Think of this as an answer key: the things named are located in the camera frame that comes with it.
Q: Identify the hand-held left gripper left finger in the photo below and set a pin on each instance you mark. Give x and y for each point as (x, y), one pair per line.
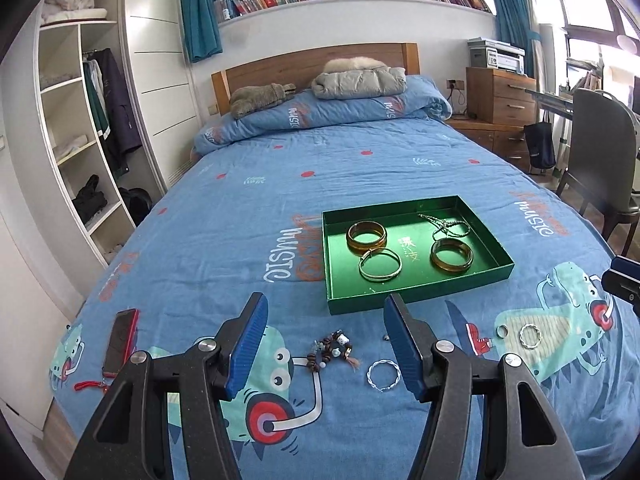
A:
(245, 347)

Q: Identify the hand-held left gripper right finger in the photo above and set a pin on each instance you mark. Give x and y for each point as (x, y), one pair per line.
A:
(404, 350)

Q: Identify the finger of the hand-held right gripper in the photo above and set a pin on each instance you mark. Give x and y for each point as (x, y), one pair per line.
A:
(622, 287)
(628, 267)

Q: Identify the twisted silver bangle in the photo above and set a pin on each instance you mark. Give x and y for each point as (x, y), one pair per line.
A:
(370, 377)

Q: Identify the green jewelry tray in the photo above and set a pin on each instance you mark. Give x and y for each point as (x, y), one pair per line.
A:
(350, 282)

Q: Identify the plain silver bangle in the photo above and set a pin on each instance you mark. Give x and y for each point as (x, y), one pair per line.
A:
(361, 270)

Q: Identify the grey chair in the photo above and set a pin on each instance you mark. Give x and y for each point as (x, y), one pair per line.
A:
(600, 150)

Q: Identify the wide amber bangle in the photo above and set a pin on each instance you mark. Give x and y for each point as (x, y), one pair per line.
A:
(350, 240)

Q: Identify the red phone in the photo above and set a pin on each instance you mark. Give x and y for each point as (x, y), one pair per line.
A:
(120, 340)

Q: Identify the blue printed bed cover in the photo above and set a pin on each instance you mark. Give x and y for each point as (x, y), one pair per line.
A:
(225, 200)

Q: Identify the dark tote bag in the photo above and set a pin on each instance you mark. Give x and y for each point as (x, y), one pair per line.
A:
(540, 145)

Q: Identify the black bag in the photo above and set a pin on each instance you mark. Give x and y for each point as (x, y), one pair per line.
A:
(135, 205)

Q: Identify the wooden nightstand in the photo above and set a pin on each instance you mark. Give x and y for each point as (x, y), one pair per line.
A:
(492, 140)

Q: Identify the wooden dresser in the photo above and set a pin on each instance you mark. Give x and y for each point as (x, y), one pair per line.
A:
(500, 97)

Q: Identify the black folded clothes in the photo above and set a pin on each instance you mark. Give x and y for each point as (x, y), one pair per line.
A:
(89, 200)

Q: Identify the folded blue duvet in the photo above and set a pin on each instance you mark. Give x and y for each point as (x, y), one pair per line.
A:
(325, 115)

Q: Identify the white printer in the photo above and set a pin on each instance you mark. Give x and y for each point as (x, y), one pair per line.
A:
(495, 57)

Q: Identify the grey plush throw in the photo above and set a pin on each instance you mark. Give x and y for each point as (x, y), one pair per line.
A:
(255, 97)

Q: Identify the bay window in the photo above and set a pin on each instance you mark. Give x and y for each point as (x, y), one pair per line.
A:
(585, 10)

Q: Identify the white folded clothes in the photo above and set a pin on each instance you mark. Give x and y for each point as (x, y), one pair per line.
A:
(70, 147)

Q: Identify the dark hanging jacket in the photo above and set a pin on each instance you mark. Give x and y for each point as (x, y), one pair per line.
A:
(119, 110)

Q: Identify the grey puffer jacket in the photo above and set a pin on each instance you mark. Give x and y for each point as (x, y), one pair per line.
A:
(350, 84)

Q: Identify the wooden headboard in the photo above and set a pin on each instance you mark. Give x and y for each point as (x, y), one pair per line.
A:
(280, 67)

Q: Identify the green and white garment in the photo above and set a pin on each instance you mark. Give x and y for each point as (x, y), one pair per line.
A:
(95, 105)

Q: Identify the white wardrobe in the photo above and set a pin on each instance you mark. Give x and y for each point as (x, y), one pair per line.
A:
(155, 75)

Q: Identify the teal curtain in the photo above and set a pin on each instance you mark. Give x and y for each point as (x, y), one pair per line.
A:
(200, 15)
(510, 5)

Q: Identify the beige fur cushion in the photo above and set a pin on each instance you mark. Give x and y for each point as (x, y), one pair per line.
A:
(350, 63)

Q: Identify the grey folded clothes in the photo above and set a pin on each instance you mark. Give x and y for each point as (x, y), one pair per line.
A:
(57, 79)

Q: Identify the wall outlet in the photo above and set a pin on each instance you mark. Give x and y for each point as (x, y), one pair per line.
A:
(455, 84)

